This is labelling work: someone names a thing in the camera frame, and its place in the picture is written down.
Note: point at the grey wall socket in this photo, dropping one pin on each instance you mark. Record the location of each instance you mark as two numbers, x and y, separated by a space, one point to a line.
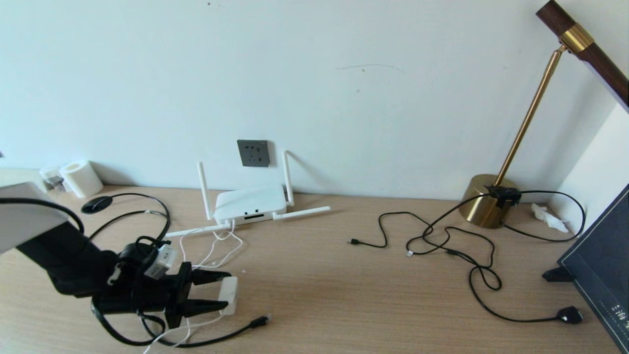
253 153

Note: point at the white router with four antennas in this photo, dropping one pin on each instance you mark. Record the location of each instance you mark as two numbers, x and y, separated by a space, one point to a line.
250 204

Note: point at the dark blue framed board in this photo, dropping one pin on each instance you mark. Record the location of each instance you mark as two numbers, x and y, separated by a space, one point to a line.
602 255

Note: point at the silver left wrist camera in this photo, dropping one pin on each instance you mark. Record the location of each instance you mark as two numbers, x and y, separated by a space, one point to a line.
162 260

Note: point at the crumpled white tissue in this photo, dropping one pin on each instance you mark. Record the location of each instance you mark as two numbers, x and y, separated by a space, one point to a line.
545 215

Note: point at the small clear jar white lid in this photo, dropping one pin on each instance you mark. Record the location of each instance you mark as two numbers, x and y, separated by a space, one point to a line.
51 175

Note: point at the white toilet paper roll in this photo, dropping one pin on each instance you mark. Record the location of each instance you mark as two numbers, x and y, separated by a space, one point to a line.
81 178

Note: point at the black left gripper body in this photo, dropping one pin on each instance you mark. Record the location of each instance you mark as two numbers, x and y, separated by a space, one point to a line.
147 295

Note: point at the black oval desk grommet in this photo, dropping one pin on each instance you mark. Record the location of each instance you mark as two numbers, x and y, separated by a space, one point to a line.
97 204

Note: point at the black junction box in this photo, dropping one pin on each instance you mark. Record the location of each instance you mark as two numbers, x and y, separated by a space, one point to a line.
502 194

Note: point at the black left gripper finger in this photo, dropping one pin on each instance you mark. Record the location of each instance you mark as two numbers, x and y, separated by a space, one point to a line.
201 308
209 275

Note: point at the white square power adapter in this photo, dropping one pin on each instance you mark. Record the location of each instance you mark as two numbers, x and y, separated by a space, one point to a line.
228 295

